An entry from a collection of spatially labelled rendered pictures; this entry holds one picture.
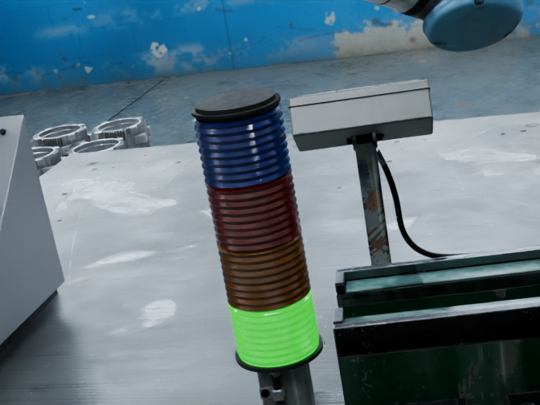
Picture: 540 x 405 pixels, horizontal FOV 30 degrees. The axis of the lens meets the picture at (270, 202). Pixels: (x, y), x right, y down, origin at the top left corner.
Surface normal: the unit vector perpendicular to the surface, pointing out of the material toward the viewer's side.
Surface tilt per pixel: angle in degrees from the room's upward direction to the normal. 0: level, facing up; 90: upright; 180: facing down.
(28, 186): 90
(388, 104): 57
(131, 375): 0
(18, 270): 90
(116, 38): 90
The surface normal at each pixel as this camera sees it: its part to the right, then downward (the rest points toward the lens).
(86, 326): -0.16, -0.93
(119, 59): -0.23, 0.36
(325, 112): -0.15, -0.22
